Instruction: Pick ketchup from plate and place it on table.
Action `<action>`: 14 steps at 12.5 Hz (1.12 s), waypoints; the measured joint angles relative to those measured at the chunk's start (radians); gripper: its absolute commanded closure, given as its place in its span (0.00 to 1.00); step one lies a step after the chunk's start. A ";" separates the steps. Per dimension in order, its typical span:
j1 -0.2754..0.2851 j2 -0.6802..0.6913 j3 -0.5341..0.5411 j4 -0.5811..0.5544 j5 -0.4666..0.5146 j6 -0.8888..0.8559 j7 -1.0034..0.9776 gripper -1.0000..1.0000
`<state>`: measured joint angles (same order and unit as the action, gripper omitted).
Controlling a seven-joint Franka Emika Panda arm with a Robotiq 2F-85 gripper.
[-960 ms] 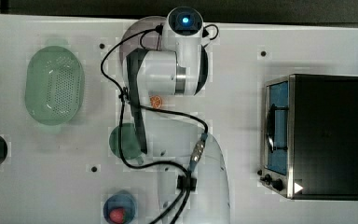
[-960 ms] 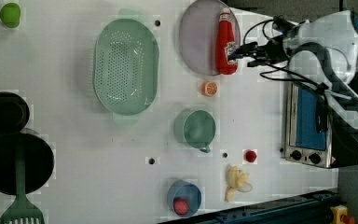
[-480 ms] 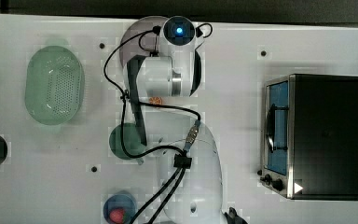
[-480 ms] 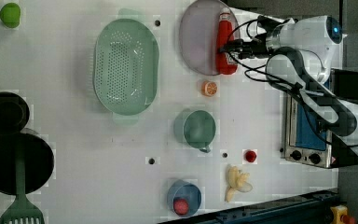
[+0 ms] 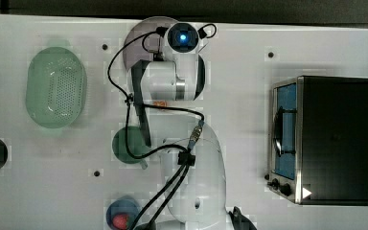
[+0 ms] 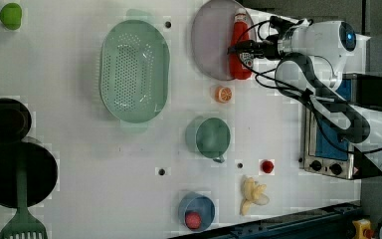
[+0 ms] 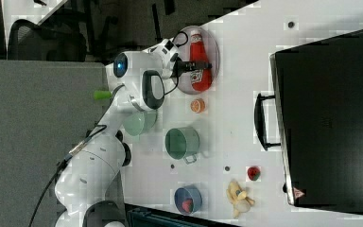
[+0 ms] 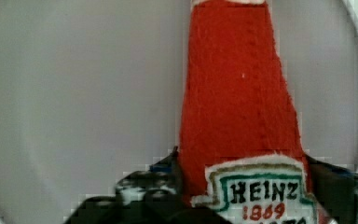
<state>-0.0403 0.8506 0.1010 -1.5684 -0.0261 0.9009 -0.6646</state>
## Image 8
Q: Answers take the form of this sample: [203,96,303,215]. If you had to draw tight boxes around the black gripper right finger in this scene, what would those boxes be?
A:
[307,156,358,224]

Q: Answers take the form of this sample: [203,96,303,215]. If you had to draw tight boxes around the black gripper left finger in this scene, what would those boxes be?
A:
[63,147,230,224]

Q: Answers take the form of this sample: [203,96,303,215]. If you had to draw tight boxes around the red plush ketchup bottle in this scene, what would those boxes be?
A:
[179,0,328,224]

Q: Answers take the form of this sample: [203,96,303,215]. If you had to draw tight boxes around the lilac round plate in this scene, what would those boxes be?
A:
[0,0,358,224]

